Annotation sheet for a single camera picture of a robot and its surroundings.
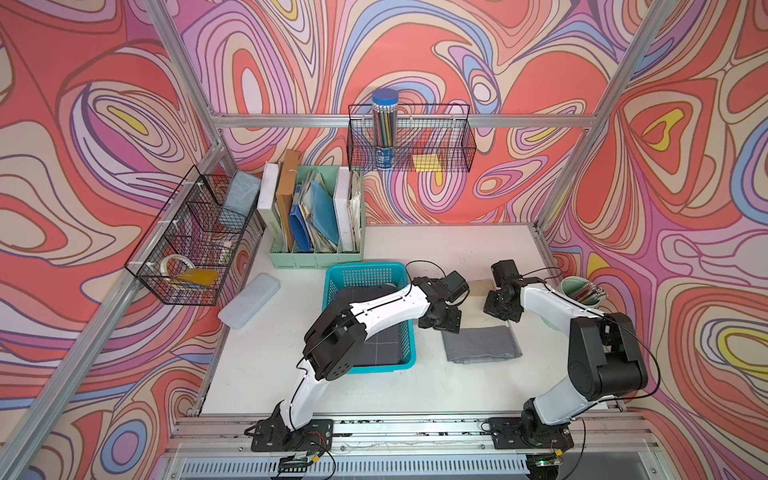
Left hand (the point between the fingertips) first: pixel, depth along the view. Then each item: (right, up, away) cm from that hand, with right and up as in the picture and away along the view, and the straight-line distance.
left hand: (452, 328), depth 86 cm
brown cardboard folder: (-48, +39, -1) cm, 62 cm away
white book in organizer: (-55, +36, 0) cm, 65 cm away
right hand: (+15, +2, +6) cm, 17 cm away
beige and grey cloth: (+10, -4, +3) cm, 11 cm away
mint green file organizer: (-32, +42, +10) cm, 54 cm away
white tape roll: (-70, +21, -17) cm, 75 cm away
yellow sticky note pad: (-7, +50, +5) cm, 50 cm away
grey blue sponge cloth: (-60, +37, -5) cm, 70 cm away
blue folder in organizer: (-40, +34, +12) cm, 54 cm away
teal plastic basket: (-35, +14, +10) cm, 39 cm away
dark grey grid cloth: (-20, -4, -4) cm, 21 cm away
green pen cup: (+37, +11, -2) cm, 38 cm away
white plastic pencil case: (-64, +6, +11) cm, 66 cm away
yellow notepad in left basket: (-61, +16, -18) cm, 66 cm away
